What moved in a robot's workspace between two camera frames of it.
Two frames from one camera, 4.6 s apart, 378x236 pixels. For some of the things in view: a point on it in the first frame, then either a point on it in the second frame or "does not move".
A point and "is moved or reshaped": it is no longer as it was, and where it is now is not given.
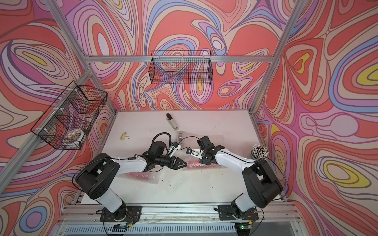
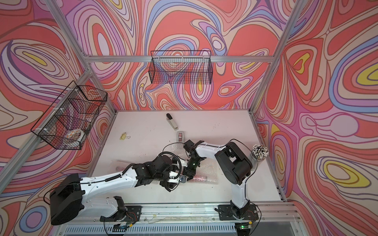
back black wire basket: x=180 y=67 does not move
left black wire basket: x=65 y=126 does not move
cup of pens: x=259 y=152 does not move
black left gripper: x=173 y=164 -> x=169 y=185
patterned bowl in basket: x=76 y=134 does not move
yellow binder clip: x=124 y=135 does not move
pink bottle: x=195 y=162 is moved or reshaped
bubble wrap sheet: x=189 y=140 -> x=207 y=172
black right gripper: x=202 y=161 -> x=187 y=171
